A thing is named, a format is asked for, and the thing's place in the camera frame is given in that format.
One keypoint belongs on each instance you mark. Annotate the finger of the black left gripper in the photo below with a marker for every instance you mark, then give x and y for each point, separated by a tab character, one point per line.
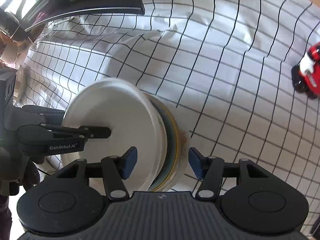
53	138
52	116

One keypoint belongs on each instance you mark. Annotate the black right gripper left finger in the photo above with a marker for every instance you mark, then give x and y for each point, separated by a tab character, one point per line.
75	197

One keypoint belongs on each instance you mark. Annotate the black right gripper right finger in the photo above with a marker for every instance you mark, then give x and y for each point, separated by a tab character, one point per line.
248	196

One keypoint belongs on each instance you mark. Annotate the white printed paper bowl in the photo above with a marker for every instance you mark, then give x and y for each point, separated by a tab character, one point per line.
133	121

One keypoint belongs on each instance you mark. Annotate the yellow rimmed white bowl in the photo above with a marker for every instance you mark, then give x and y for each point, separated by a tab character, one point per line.
175	149

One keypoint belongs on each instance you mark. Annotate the blue enamel bowl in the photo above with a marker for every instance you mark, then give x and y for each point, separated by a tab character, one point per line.
167	144

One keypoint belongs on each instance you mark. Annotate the black gloved left hand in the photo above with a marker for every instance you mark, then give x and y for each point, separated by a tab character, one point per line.
16	168

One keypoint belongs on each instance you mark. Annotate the red panda robot figurine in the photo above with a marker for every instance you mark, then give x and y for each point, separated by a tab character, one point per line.
305	75

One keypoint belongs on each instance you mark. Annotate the white checkered tablecloth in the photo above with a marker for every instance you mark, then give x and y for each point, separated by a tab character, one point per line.
223	67

